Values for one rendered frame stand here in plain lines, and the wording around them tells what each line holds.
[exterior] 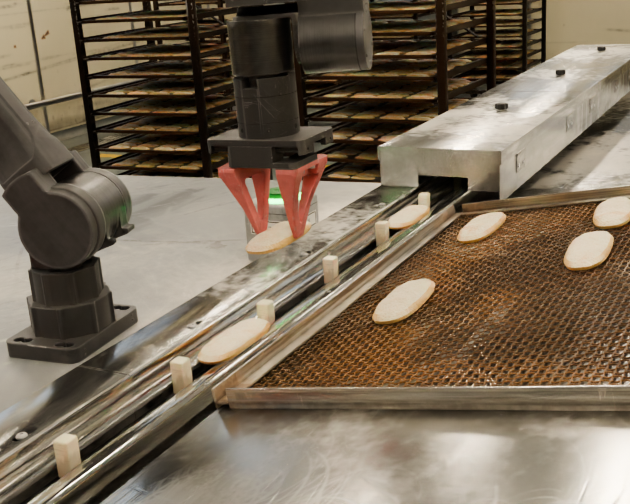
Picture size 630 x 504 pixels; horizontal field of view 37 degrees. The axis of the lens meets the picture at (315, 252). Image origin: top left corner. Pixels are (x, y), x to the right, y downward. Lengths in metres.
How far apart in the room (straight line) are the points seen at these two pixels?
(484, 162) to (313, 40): 0.51
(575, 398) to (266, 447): 0.19
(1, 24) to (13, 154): 5.84
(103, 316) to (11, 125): 0.21
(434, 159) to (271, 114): 0.50
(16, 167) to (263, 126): 0.25
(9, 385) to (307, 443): 0.41
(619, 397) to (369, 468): 0.14
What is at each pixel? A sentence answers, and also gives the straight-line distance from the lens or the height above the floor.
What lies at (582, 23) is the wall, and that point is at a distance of 7.94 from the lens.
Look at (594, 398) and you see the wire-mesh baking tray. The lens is 0.55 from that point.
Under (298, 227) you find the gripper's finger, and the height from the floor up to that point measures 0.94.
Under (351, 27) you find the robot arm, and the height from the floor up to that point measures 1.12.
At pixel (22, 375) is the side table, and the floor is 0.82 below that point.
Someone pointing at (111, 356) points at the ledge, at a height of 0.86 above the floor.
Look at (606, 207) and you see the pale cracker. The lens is 0.96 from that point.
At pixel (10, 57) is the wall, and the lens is 6.80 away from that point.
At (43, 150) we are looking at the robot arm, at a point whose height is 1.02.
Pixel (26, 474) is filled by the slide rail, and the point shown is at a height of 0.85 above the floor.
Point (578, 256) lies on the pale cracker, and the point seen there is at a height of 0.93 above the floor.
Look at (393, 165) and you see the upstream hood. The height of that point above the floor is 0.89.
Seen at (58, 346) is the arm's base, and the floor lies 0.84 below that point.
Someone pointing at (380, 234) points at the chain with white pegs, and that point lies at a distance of 1.13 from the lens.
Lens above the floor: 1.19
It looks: 18 degrees down
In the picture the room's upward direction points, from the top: 4 degrees counter-clockwise
